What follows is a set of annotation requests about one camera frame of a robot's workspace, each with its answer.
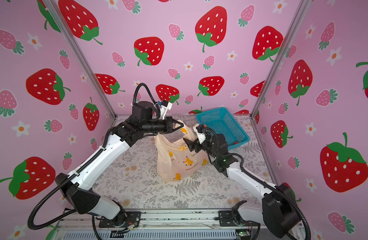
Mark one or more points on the translucent orange plastic bag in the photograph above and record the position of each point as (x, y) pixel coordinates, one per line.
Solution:
(174, 159)

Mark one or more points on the aluminium frame post right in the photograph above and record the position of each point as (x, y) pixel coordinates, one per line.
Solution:
(289, 37)

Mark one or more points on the aluminium frame post left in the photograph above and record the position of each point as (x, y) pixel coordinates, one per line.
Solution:
(84, 64)

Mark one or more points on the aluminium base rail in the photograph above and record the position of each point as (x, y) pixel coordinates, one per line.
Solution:
(159, 224)

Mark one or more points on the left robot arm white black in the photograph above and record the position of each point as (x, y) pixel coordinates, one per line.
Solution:
(78, 192)

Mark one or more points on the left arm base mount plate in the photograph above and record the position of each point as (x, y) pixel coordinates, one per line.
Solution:
(127, 219)

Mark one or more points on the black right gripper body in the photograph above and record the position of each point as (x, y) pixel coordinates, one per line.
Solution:
(207, 147)

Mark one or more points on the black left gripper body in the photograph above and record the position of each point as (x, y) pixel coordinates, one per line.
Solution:
(157, 127)

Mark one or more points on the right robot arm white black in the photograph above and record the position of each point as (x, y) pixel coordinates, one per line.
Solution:
(280, 212)

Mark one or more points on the aluminium frame post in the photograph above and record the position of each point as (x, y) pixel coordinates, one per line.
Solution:
(84, 64)
(289, 37)

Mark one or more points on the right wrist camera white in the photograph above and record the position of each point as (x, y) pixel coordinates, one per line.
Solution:
(201, 132)

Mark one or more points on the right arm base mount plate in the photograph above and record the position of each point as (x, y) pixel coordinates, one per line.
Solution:
(227, 218)

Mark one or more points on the teal plastic basket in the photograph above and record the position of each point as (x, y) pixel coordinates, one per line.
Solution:
(223, 122)

